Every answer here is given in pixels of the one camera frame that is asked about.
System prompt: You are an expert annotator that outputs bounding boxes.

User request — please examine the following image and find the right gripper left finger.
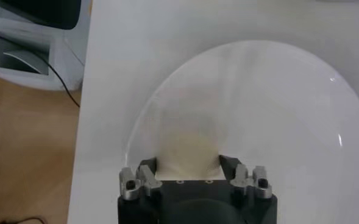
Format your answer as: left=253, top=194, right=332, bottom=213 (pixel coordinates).
left=119, top=156, right=163, bottom=201

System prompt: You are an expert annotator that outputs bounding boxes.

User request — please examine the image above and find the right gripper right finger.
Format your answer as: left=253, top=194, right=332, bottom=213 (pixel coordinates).
left=218, top=154, right=273, bottom=199

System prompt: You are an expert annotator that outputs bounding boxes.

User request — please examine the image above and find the white steamed baozi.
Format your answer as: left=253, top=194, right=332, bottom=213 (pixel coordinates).
left=154, top=127, right=226, bottom=181

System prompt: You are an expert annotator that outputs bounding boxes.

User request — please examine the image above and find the white and black robot base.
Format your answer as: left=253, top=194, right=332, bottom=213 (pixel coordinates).
left=0, top=0, right=87, bottom=92

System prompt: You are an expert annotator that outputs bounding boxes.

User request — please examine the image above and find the round white plate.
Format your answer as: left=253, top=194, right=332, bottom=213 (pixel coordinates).
left=126, top=39, right=359, bottom=224

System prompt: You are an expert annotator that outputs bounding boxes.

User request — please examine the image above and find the black cable with adapter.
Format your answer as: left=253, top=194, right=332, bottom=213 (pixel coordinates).
left=0, top=28, right=81, bottom=108

